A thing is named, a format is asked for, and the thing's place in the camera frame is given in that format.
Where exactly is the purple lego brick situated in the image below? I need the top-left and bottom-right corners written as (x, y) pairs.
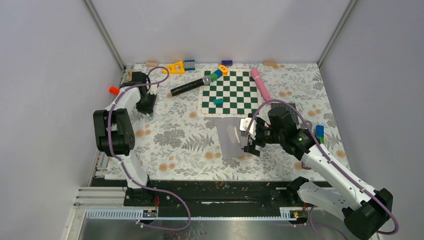
top-left (221, 60), bottom-right (233, 66)

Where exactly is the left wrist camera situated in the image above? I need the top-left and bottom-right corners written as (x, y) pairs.
top-left (148, 84), bottom-right (159, 95)

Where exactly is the floral table cloth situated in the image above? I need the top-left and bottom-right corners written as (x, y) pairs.
top-left (129, 63), bottom-right (349, 181)

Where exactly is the teal cube block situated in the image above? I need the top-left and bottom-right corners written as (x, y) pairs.
top-left (213, 98), bottom-right (224, 106)

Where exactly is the colourful block chain toy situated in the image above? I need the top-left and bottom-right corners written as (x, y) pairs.
top-left (209, 65), bottom-right (229, 82)

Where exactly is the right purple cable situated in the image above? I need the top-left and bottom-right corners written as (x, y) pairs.
top-left (246, 99), bottom-right (400, 240)

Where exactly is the black toy microphone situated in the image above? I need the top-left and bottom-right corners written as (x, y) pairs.
top-left (170, 75), bottom-right (212, 97)

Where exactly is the wooden cylinder block right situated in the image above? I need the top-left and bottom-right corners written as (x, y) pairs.
top-left (263, 60), bottom-right (279, 69)

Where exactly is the wooden cylinder block left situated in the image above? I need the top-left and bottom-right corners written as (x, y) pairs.
top-left (145, 61), bottom-right (159, 68)

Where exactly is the purple cable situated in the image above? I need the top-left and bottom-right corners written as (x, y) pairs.
top-left (106, 66), bottom-right (192, 232)
top-left (246, 99), bottom-right (400, 240)

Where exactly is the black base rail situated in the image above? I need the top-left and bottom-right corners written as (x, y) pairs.
top-left (91, 178), bottom-right (335, 220)

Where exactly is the orange cap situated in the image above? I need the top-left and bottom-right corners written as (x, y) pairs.
top-left (108, 86), bottom-right (120, 96)

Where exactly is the blue lego brick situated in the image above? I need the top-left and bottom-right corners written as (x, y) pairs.
top-left (183, 59), bottom-right (196, 71)

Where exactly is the rainbow lego stack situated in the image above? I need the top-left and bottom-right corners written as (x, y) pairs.
top-left (315, 124), bottom-right (325, 144)

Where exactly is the yellow triangle toy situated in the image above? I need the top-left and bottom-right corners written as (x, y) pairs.
top-left (163, 60), bottom-right (186, 75)

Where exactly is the wooden cylinder block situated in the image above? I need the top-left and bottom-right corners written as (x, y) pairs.
top-left (263, 60), bottom-right (279, 69)
top-left (145, 61), bottom-right (159, 68)

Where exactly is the grey lego baseplate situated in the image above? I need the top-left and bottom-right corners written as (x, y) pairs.
top-left (270, 102), bottom-right (299, 124)

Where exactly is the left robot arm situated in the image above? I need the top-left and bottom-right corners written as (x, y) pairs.
top-left (93, 71), bottom-right (157, 206)

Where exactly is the green white chessboard mat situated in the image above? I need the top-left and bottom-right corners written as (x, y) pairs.
top-left (197, 69), bottom-right (263, 118)

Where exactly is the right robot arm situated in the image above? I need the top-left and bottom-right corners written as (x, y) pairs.
top-left (240, 107), bottom-right (393, 240)

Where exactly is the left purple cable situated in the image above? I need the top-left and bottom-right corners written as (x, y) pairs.
top-left (106, 66), bottom-right (192, 232)

